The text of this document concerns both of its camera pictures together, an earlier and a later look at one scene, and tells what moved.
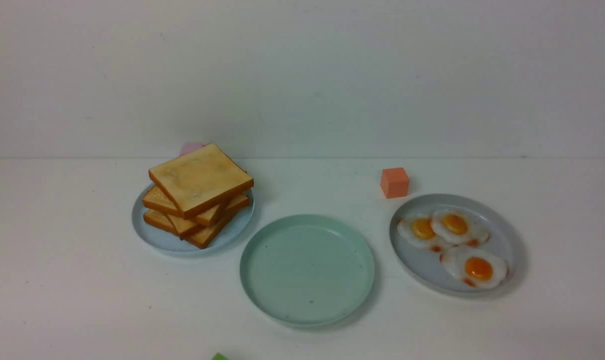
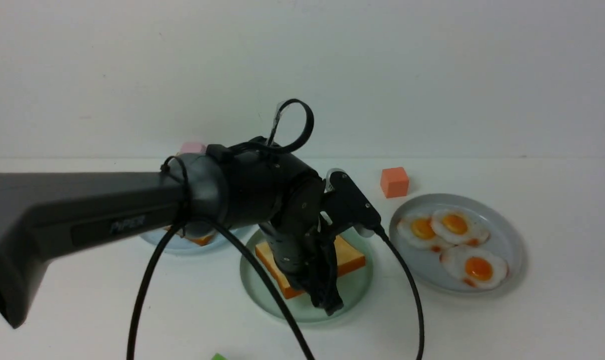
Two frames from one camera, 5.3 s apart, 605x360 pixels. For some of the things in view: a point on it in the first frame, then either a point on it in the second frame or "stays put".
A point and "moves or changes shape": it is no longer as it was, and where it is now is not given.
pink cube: [190, 147] stays put
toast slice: [199, 179] moves or changes shape
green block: [218, 356] stays put
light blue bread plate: [234, 226] stays put
